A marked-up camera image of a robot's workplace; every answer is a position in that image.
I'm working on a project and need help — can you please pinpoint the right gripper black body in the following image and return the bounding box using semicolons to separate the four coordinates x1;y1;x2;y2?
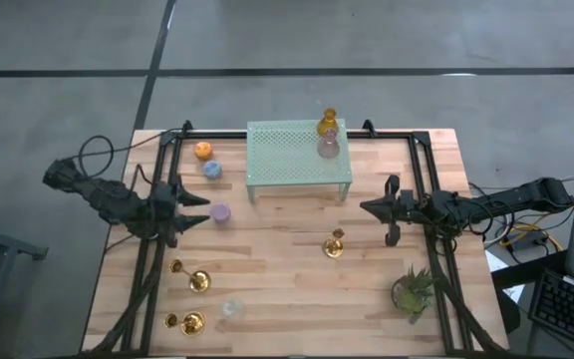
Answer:
385;175;423;247

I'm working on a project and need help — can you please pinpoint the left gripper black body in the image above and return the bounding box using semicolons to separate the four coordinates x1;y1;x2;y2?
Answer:
146;181;179;249

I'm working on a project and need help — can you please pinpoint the purple round candle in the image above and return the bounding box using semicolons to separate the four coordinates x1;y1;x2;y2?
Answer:
209;202;232;225

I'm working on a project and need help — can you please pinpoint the blue round candle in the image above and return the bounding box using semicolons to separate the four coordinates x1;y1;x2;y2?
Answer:
201;159;223;180

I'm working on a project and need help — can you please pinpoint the short gold candlestick holder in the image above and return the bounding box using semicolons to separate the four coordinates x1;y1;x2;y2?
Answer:
321;227;346;259

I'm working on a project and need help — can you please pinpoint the tall gold candlestick holder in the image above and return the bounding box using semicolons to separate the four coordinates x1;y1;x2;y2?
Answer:
168;258;212;294

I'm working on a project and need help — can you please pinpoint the pink glass candlestick holder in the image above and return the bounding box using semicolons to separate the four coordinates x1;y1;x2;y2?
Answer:
316;128;342;160

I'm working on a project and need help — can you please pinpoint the orange glass candlestick holder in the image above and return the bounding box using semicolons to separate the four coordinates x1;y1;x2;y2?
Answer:
316;107;341;139

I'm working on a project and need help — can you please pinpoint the clear glass candlestick holder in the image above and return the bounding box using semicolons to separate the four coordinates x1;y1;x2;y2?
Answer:
221;297;247;323

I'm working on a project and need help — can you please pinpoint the medium gold candlestick holder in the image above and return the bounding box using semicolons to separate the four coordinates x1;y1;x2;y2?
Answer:
163;310;206;337

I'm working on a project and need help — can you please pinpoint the orange round candle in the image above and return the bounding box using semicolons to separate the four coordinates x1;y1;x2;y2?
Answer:
193;141;214;162

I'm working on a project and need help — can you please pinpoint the potted green succulent plant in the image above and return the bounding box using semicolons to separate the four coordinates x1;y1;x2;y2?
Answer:
390;265;437;325

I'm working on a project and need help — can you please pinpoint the mint green perforated metal shelf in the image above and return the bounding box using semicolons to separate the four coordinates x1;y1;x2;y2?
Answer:
244;118;354;205

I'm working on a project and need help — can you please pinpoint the white paper sheet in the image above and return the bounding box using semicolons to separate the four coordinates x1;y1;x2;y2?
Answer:
485;248;525;304

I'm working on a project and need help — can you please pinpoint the black power adapter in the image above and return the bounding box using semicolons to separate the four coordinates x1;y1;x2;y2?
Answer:
508;231;547;250

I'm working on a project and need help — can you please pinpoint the black keyboard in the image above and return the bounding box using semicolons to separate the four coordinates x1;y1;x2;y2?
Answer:
526;268;574;355

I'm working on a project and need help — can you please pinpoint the black metal table frame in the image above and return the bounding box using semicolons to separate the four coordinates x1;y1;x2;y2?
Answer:
82;119;510;358

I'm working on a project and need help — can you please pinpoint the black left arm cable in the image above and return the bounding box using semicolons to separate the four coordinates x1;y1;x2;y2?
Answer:
77;127;184;179

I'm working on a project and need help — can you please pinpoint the yellow cable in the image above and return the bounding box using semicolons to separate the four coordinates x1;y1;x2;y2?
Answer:
498;199;574;253

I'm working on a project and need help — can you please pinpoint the grey cable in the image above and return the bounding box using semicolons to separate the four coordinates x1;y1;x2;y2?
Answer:
468;174;574;191

